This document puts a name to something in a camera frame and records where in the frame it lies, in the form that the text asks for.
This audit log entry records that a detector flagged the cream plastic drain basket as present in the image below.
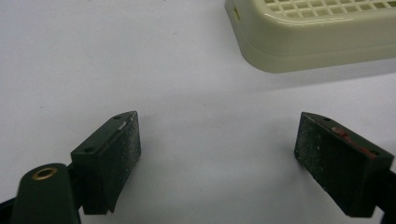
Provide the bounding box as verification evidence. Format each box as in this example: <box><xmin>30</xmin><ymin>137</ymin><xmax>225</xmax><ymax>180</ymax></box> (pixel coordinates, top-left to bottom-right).
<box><xmin>224</xmin><ymin>0</ymin><xmax>396</xmax><ymax>75</ymax></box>

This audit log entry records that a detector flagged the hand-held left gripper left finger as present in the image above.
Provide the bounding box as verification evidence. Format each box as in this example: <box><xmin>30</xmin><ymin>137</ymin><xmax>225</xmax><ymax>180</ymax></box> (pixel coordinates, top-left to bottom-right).
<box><xmin>70</xmin><ymin>110</ymin><xmax>142</xmax><ymax>216</ymax></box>

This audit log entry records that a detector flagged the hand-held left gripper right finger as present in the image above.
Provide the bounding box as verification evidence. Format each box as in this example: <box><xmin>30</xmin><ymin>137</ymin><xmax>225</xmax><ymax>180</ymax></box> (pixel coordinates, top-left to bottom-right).
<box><xmin>293</xmin><ymin>111</ymin><xmax>395</xmax><ymax>218</ymax></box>

